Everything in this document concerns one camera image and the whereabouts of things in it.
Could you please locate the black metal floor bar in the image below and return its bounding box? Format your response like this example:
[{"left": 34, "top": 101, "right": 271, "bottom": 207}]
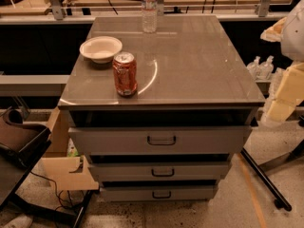
[{"left": 241, "top": 148, "right": 293, "bottom": 212}]

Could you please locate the white paper bowl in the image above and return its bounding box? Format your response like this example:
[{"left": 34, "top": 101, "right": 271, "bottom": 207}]
[{"left": 80, "top": 36, "right": 123, "bottom": 64}]

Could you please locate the top grey drawer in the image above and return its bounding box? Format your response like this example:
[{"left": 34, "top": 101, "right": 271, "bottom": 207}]
[{"left": 68, "top": 126, "right": 252, "bottom": 155}]

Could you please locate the black floor cable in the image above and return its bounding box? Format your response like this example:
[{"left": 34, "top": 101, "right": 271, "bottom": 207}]
[{"left": 29, "top": 170, "right": 84, "bottom": 211}]

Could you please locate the middle grey drawer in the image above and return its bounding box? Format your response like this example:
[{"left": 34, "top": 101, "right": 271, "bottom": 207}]
[{"left": 89, "top": 161, "right": 231, "bottom": 182}]

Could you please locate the clear sanitizer bottle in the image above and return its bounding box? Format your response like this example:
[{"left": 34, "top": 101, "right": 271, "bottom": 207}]
[
  {"left": 257, "top": 55, "right": 274, "bottom": 80},
  {"left": 246, "top": 56, "right": 260, "bottom": 79}
]

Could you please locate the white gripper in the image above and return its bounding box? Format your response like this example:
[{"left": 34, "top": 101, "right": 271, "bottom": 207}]
[{"left": 260, "top": 0, "right": 304, "bottom": 127}]

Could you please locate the left clear sanitizer bottle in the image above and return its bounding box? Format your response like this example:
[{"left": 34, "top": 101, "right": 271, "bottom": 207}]
[{"left": 246, "top": 56, "right": 260, "bottom": 79}]

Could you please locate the clear plastic water bottle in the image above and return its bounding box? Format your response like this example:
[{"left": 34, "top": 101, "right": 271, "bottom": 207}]
[{"left": 142, "top": 0, "right": 158, "bottom": 33}]

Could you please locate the cardboard box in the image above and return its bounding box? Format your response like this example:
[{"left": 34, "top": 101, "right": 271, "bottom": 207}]
[{"left": 42, "top": 107, "right": 99, "bottom": 191}]

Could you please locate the red coke can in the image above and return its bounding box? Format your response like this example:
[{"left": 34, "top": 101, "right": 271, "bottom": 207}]
[{"left": 112, "top": 51, "right": 138, "bottom": 97}]

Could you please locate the dark brown chair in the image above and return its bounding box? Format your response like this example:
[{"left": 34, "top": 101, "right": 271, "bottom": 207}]
[{"left": 0, "top": 107, "right": 93, "bottom": 228}]

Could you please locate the grey drawer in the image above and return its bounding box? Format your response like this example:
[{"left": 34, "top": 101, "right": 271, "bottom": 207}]
[
  {"left": 89, "top": 161, "right": 231, "bottom": 182},
  {"left": 68, "top": 126, "right": 252, "bottom": 155},
  {"left": 101, "top": 185, "right": 218, "bottom": 202}
]

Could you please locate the bottom grey drawer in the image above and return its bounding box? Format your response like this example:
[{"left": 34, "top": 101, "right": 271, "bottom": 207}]
[{"left": 101, "top": 185, "right": 218, "bottom": 202}]

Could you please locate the right clear sanitizer bottle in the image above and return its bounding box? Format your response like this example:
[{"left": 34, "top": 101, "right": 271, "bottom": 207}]
[{"left": 257, "top": 55, "right": 274, "bottom": 80}]

